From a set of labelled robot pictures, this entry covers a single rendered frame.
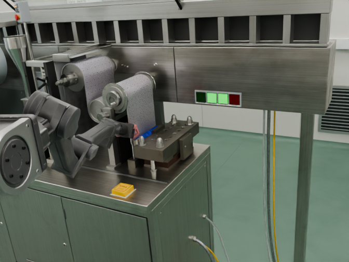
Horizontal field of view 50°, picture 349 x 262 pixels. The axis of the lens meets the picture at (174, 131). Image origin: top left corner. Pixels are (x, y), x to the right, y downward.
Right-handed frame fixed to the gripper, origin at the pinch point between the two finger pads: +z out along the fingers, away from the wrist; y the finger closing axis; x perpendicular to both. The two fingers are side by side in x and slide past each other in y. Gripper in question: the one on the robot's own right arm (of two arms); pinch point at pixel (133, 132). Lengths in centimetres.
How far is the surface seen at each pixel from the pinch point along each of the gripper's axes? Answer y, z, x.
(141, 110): -0.6, 4.7, 12.2
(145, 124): -0.6, 10.5, 6.2
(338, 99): 72, 253, 87
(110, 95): -7.4, -13.0, 14.9
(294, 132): 29, 276, 51
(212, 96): 29.5, 20.2, 25.6
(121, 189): 9.3, -15.0, -26.6
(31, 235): -57, 5, -63
